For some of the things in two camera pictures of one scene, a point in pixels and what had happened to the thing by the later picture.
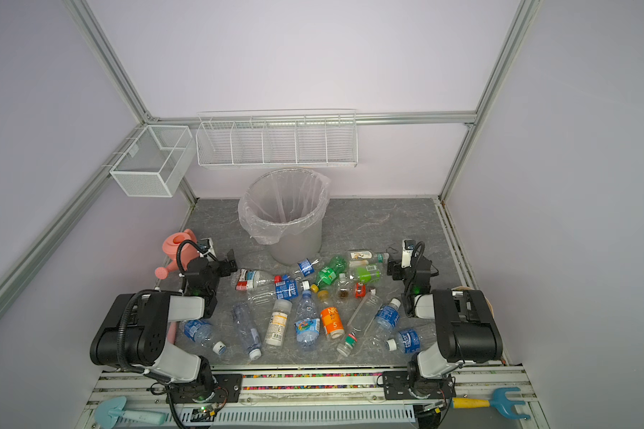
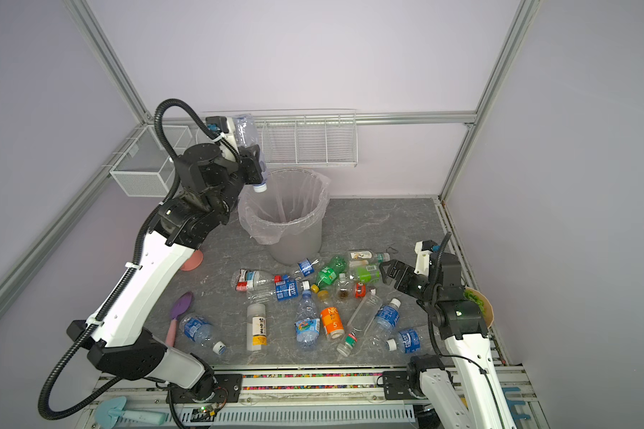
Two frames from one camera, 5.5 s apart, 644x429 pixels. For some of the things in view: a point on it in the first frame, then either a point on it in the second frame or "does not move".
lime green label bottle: (365, 274) does not move
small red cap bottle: (360, 290) does not move
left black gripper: (224, 265) → (250, 162)
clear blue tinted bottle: (248, 331) → (247, 135)
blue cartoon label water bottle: (307, 321) does not move
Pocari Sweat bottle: (286, 289) does not move
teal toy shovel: (109, 411) does not move
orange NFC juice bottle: (332, 323) does not move
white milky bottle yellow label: (276, 329) → (256, 331)
